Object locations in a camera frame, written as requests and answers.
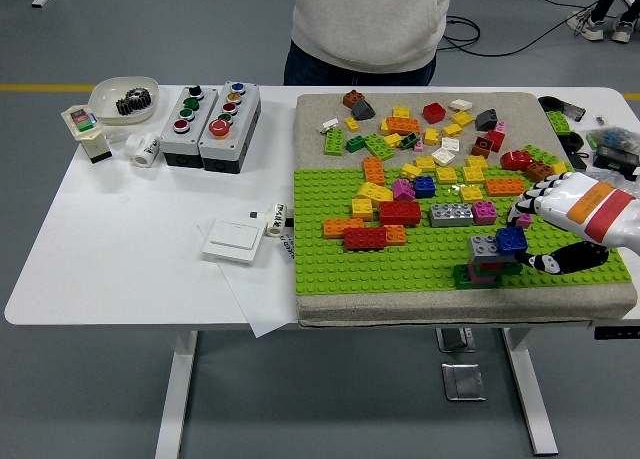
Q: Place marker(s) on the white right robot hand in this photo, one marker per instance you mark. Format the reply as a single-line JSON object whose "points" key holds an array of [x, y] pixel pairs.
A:
{"points": [[575, 199]]}

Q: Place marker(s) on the pink square toy brick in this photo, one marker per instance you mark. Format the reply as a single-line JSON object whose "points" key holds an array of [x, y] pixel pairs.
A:
{"points": [[484, 212], [524, 221]]}

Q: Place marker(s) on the red rounded toy brick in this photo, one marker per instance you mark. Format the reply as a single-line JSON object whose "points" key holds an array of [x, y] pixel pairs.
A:
{"points": [[516, 159]]}

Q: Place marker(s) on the orange long flat brick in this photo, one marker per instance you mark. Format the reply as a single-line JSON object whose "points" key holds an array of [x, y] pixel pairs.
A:
{"points": [[504, 186]]}

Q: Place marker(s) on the red square toy brick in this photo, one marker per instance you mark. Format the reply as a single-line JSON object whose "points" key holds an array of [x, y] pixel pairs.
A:
{"points": [[495, 139], [434, 112]]}

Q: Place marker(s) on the small pink toy brick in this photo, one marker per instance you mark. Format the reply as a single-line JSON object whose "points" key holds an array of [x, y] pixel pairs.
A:
{"points": [[419, 146], [500, 126]]}

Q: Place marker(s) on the grey long toy brick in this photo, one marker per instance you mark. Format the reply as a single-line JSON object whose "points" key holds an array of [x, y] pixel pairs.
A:
{"points": [[481, 249]]}

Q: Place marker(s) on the brown square toy brick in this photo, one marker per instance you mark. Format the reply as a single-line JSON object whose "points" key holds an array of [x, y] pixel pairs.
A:
{"points": [[482, 146], [353, 98]]}

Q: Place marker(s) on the dark grey sloped brick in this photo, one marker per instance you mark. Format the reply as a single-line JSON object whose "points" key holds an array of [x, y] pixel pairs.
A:
{"points": [[486, 119], [363, 109]]}

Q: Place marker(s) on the pink long toy brick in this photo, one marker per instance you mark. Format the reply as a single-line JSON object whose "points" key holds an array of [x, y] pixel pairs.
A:
{"points": [[482, 278]]}

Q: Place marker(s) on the silver long toy brick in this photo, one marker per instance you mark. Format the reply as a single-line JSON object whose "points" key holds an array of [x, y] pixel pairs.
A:
{"points": [[451, 214]]}

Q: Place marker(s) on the white square plate brick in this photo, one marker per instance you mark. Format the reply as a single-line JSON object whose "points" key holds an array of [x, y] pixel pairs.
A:
{"points": [[450, 143]]}

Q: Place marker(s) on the white hollow toy brick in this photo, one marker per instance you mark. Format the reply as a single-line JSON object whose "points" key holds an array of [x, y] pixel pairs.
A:
{"points": [[443, 155]]}

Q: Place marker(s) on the white flat toy brick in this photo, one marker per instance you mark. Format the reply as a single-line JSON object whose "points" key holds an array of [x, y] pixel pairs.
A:
{"points": [[461, 104]]}

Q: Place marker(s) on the magenta toy brick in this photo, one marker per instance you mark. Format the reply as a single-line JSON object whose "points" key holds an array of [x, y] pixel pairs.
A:
{"points": [[403, 189]]}

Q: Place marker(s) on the dark green hollow brick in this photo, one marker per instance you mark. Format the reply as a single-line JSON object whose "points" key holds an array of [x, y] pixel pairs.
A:
{"points": [[410, 139]]}

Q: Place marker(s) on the red long toy brick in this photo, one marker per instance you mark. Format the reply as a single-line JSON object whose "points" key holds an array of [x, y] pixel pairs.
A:
{"points": [[365, 238], [400, 213]]}

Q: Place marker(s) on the orange square toy brick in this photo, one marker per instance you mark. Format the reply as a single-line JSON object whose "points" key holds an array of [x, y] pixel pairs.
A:
{"points": [[396, 234]]}

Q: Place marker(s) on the orange long toy brick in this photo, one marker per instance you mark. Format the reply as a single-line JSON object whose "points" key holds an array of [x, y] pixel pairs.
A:
{"points": [[402, 125], [343, 227]]}

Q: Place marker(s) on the large yellow sloped brick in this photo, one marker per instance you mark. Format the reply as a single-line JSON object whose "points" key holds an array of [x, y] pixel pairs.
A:
{"points": [[374, 193]]}

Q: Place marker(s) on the yellow square toy brick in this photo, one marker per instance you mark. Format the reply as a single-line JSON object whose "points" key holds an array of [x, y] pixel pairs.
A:
{"points": [[362, 209]]}

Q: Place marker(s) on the dark green square brick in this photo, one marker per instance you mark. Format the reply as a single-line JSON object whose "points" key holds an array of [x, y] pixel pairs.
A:
{"points": [[355, 143]]}

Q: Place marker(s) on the small yellow toy brick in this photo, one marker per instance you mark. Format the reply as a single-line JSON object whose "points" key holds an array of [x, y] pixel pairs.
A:
{"points": [[351, 123]]}

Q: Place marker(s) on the lime green toy brick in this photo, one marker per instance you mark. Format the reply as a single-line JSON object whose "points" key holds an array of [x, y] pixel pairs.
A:
{"points": [[334, 141]]}

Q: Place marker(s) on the black flat object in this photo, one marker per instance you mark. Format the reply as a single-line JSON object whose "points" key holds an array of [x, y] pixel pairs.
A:
{"points": [[580, 160]]}

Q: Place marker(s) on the crumpled clear plastic bag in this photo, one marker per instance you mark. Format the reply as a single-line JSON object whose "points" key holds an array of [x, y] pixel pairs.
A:
{"points": [[627, 183]]}

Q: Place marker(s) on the black box green connector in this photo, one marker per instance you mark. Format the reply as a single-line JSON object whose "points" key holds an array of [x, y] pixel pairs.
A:
{"points": [[617, 160]]}

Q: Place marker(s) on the clear bag with parts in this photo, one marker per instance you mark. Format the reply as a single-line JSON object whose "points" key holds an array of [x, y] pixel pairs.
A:
{"points": [[614, 136]]}

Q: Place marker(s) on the black rectangular device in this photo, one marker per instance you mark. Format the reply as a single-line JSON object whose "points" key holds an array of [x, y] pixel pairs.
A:
{"points": [[573, 111]]}

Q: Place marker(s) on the black round tape roll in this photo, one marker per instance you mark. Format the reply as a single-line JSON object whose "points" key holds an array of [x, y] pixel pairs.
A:
{"points": [[546, 100]]}

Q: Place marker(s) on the black table control panel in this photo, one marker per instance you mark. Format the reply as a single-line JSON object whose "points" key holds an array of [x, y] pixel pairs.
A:
{"points": [[617, 332]]}

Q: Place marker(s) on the person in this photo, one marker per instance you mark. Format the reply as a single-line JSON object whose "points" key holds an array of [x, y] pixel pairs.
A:
{"points": [[370, 24], [594, 27]]}

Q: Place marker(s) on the white table leg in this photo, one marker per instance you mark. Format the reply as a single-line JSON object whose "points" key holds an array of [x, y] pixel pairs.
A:
{"points": [[531, 404], [175, 404]]}

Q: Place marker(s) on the metal floor plate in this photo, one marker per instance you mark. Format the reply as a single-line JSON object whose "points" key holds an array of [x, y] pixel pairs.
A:
{"points": [[462, 381]]}

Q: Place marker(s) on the green studded baseplate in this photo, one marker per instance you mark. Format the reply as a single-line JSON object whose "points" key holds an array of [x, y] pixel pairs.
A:
{"points": [[350, 274]]}

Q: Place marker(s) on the small white clip piece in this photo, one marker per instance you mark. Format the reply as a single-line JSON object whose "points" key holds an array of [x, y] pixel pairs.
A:
{"points": [[330, 124]]}

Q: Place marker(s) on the white labelled cylinder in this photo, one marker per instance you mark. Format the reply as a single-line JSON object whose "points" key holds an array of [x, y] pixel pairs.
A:
{"points": [[276, 220]]}

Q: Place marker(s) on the small white tag dark square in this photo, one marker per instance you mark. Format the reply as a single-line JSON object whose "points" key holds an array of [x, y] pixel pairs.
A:
{"points": [[255, 213]]}

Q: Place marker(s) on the white paper sheet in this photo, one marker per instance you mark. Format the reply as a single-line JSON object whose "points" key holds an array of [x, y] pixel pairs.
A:
{"points": [[260, 299]]}

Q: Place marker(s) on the grey emergency-stop control box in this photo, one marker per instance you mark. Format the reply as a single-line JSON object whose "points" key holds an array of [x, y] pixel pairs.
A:
{"points": [[245, 119]]}

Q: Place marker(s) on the grey four-button control box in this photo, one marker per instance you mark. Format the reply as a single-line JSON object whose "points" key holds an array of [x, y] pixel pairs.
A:
{"points": [[200, 124]]}

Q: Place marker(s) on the white pipe fitting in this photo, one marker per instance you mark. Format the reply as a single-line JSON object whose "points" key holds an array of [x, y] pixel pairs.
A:
{"points": [[142, 151]]}

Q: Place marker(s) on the black metal gear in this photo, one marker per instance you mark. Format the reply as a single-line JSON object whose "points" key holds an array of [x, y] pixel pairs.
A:
{"points": [[125, 106], [141, 97]]}

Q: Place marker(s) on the white plastic bowl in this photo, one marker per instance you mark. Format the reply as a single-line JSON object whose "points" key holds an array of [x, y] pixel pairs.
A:
{"points": [[105, 99]]}

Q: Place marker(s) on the white wall switch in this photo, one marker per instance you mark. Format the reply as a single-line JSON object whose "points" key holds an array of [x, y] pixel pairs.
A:
{"points": [[232, 241]]}

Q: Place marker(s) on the white switch module green red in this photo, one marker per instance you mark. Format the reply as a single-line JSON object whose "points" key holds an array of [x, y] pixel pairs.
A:
{"points": [[85, 124]]}

